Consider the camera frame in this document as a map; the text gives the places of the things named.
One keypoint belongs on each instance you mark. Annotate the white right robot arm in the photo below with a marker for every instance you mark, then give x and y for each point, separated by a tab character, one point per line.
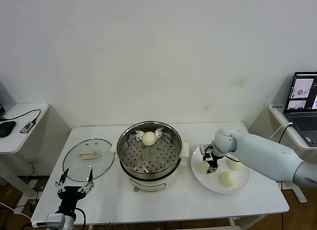
262	153

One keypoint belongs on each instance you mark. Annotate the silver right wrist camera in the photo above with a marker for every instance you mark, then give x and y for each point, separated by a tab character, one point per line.
205	150

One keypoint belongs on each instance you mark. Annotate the round glass pot lid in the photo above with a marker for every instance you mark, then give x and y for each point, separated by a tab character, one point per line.
88	155

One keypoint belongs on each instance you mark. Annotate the open laptop showing camera windows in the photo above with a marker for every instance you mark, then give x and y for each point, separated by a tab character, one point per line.
304	116

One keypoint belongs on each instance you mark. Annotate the small grey usb hub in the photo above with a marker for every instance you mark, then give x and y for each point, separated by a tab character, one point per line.
26	127

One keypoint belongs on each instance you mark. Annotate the white electric cooker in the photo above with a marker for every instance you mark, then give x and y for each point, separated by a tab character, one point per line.
148	184

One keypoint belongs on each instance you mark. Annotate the small printed table label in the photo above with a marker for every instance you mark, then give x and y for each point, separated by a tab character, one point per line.
277	106

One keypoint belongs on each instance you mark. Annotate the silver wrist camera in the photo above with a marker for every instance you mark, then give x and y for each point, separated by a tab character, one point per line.
55	218
205	150

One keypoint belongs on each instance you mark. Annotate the white side table with label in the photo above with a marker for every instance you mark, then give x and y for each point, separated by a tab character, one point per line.
277	113

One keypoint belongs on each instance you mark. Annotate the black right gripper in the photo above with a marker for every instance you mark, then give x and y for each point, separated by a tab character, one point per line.
216	156

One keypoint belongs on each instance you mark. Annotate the perforated steel steamer basket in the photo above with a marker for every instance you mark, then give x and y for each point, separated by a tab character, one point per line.
163	165

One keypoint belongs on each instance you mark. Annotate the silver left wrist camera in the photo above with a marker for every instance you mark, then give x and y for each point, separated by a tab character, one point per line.
55	218

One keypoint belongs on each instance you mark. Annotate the white steamed baozi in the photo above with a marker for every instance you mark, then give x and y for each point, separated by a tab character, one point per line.
234	165
202	167
226	179
148	138

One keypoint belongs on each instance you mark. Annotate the large white plate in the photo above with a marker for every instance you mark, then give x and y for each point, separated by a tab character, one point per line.
210	183

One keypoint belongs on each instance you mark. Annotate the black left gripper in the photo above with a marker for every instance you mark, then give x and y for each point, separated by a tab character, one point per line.
70	194

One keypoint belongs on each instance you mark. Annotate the black computer mouse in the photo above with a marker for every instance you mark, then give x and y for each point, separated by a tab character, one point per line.
6	129

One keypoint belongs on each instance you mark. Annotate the white wall socket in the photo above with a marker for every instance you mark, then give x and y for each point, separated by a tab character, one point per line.
32	162

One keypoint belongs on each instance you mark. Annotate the white side table with mouse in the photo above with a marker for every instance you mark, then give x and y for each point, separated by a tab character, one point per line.
22	111

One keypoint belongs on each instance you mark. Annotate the grey laptop with dark screen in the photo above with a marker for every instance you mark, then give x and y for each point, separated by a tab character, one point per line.
6	96

